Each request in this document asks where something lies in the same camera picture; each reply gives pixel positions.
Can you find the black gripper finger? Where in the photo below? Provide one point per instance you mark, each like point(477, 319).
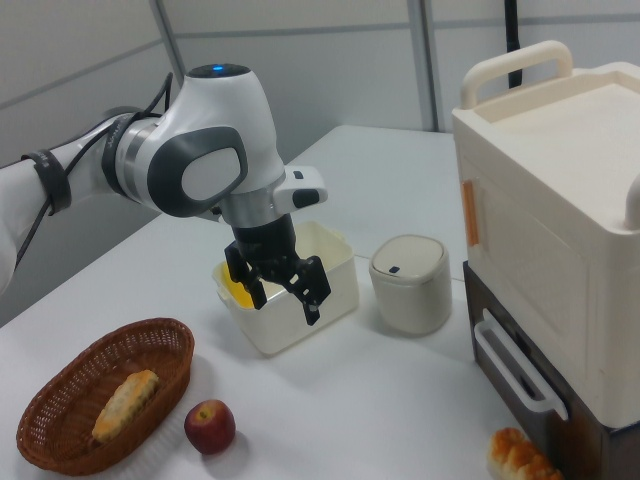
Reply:
point(245, 280)
point(312, 290)

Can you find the cream small lidded bin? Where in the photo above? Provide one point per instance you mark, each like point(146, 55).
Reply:
point(410, 285)

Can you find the cream toy oven cabinet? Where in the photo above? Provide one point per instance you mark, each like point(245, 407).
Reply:
point(550, 250)

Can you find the black pole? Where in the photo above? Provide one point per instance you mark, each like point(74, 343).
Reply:
point(514, 45)

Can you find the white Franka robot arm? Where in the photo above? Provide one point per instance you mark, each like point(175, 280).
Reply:
point(210, 150)

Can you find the red apple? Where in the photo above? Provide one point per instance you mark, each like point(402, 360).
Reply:
point(209, 426)

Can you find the toy bread slice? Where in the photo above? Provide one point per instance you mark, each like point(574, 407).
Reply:
point(125, 405)

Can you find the brown wicker basket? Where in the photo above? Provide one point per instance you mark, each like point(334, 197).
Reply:
point(75, 400)

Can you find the yellow cube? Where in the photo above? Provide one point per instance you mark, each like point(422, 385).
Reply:
point(235, 292)

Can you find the toy braided bread loaf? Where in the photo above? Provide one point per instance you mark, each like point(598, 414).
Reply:
point(522, 457)

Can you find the cream square plastic box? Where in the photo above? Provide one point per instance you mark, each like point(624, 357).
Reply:
point(300, 305)

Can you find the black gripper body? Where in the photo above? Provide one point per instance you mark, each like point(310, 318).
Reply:
point(265, 240)

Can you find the dark brown drawer base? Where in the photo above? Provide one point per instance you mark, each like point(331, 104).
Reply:
point(575, 430)

